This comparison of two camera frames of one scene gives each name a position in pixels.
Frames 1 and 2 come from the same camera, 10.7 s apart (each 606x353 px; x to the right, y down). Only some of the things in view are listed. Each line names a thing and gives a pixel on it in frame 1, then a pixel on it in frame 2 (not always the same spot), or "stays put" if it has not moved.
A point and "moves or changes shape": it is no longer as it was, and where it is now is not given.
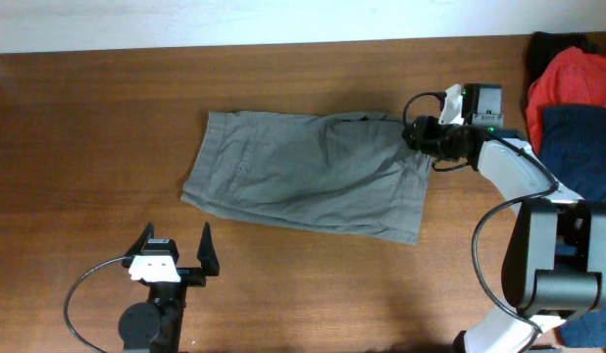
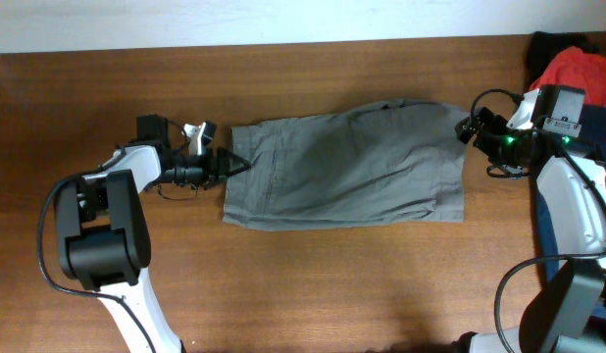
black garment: (544, 46) stays put
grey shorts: (347, 170) moves or changes shape
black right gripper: (423, 137) to (494, 125)
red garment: (573, 78) stays put
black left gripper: (194, 275) to (216, 169)
